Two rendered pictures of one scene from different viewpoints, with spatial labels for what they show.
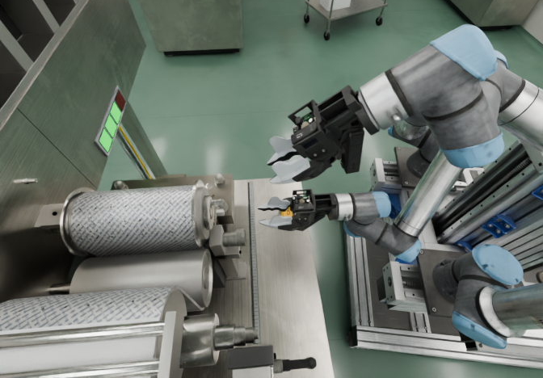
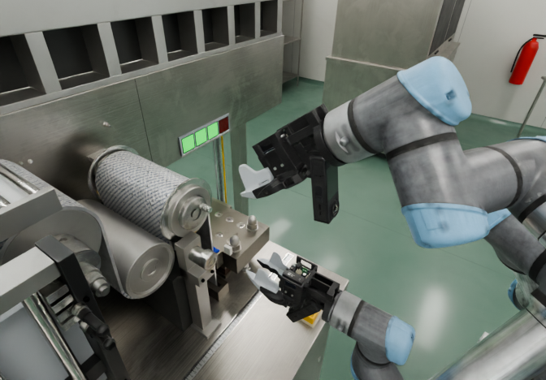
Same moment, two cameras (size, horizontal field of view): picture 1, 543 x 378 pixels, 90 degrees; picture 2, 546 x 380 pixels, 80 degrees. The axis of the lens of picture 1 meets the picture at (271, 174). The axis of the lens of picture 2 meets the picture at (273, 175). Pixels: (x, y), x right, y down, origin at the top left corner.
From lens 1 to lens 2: 33 cm
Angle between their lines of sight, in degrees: 34
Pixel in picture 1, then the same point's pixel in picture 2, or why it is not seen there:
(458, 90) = (405, 118)
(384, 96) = (338, 114)
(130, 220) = (132, 178)
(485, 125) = (439, 179)
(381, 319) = not seen: outside the picture
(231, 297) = (179, 346)
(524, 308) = not seen: outside the picture
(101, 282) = not seen: hidden behind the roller
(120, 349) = (11, 196)
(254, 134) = (366, 247)
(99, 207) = (124, 161)
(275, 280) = (233, 365)
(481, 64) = (428, 90)
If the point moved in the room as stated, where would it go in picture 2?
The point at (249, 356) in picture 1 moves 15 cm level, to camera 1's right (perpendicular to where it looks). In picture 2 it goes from (53, 247) to (131, 327)
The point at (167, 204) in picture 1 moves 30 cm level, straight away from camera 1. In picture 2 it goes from (163, 180) to (192, 121)
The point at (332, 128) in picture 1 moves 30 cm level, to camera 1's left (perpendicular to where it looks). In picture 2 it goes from (294, 142) to (162, 93)
